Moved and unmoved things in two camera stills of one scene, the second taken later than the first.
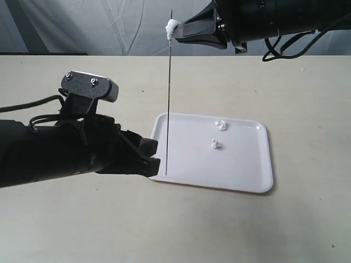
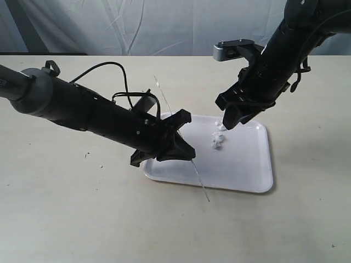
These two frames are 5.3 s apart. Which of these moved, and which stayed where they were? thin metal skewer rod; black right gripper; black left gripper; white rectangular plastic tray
Moved: black right gripper; black left gripper; thin metal skewer rod
Stayed: white rectangular plastic tray
